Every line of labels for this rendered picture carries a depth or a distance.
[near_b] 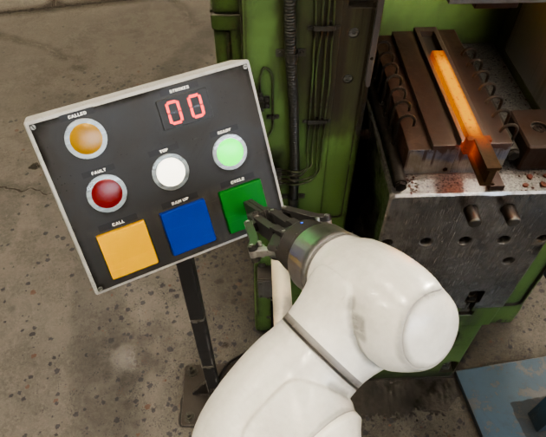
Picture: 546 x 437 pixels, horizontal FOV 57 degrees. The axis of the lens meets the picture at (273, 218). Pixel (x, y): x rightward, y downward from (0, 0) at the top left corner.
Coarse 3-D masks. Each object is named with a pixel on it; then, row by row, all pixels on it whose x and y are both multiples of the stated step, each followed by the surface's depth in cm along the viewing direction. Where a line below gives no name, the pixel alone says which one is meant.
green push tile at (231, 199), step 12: (252, 180) 84; (228, 192) 82; (240, 192) 83; (252, 192) 84; (228, 204) 83; (240, 204) 84; (264, 204) 86; (228, 216) 83; (240, 216) 84; (228, 228) 85; (240, 228) 85
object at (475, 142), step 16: (448, 64) 112; (448, 80) 108; (448, 96) 106; (464, 96) 104; (464, 112) 101; (464, 128) 98; (464, 144) 96; (480, 144) 93; (480, 160) 93; (496, 160) 90; (480, 176) 93
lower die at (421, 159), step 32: (416, 32) 122; (448, 32) 124; (416, 64) 115; (416, 96) 107; (480, 96) 107; (416, 128) 102; (448, 128) 100; (480, 128) 99; (416, 160) 100; (448, 160) 100
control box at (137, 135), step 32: (224, 64) 79; (128, 96) 73; (160, 96) 75; (224, 96) 79; (256, 96) 81; (32, 128) 69; (64, 128) 71; (128, 128) 74; (160, 128) 76; (192, 128) 78; (224, 128) 80; (256, 128) 82; (64, 160) 72; (96, 160) 74; (128, 160) 75; (160, 160) 77; (192, 160) 79; (256, 160) 84; (64, 192) 73; (128, 192) 77; (160, 192) 79; (192, 192) 81; (96, 224) 76; (128, 224) 78; (160, 224) 80; (224, 224) 84; (96, 256) 77; (160, 256) 81; (192, 256) 84; (96, 288) 79
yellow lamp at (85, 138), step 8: (80, 128) 71; (88, 128) 72; (96, 128) 72; (72, 136) 71; (80, 136) 72; (88, 136) 72; (96, 136) 72; (72, 144) 72; (80, 144) 72; (88, 144) 72; (96, 144) 73; (80, 152) 72; (88, 152) 73
